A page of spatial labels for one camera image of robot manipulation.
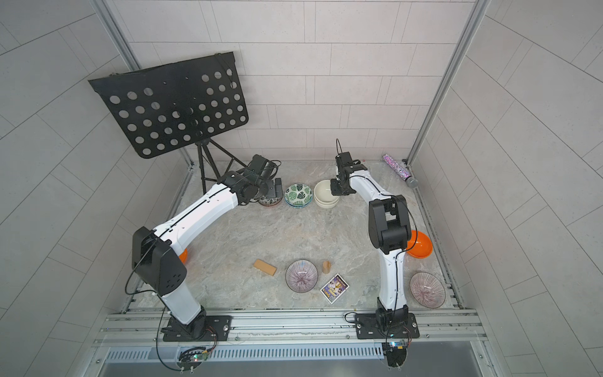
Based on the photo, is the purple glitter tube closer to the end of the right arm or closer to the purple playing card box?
the end of the right arm

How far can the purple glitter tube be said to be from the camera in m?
1.07

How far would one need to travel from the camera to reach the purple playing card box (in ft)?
2.55
